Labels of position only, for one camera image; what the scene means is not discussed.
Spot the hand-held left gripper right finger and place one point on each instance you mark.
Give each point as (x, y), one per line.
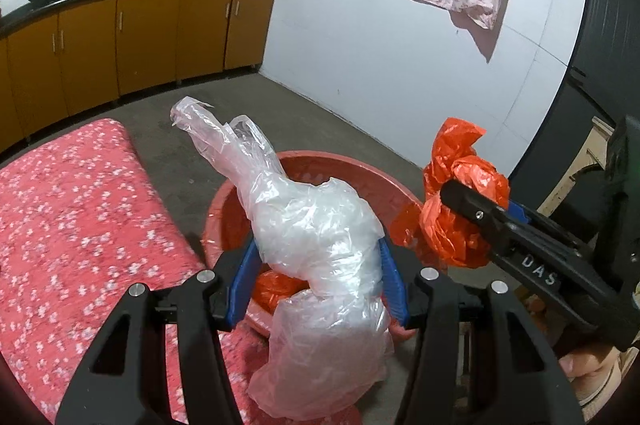
(392, 280)

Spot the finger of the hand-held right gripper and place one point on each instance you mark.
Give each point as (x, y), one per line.
(550, 232)
(530, 265)

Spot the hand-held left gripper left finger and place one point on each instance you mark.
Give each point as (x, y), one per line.
(245, 280)

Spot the orange plastic bag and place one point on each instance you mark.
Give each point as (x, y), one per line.
(277, 287)

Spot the clear plastic bag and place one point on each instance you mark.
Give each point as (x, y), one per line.
(310, 230)

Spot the red plastic bag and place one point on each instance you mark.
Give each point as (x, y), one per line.
(460, 165)

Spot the red plastic basin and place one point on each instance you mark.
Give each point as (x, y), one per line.
(320, 165)

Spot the person's right hand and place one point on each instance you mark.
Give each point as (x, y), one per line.
(585, 362)

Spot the black refrigerator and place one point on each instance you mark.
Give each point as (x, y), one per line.
(600, 30)

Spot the red floral blanket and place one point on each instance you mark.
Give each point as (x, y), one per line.
(75, 215)

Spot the yellow wooden kitchen cabinets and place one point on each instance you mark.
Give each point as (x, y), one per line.
(145, 35)

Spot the cream wooden frame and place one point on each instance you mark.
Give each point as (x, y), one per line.
(595, 145)

